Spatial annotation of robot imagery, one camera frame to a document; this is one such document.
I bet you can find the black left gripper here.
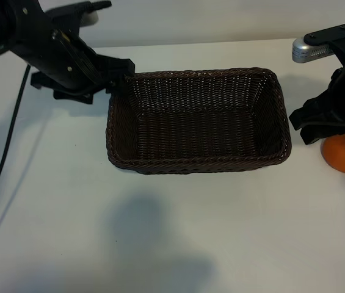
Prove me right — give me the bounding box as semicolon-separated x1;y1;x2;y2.
13;0;136;106

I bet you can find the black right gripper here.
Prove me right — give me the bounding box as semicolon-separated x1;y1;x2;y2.
288;51;345;146

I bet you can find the dark brown woven basket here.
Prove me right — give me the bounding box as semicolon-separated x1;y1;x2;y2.
105;67;292;175

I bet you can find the black looped gripper cable bundle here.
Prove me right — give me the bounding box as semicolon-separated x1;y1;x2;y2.
53;30;101;89

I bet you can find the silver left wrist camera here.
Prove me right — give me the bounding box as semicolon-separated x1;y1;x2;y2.
45;0;112;30

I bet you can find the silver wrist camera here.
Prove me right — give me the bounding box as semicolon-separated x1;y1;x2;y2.
45;0;112;30
291;23;345;65

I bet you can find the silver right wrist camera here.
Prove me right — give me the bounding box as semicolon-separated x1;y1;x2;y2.
291;23;345;65

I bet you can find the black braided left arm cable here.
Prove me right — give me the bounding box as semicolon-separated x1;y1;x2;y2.
0;64;32;236

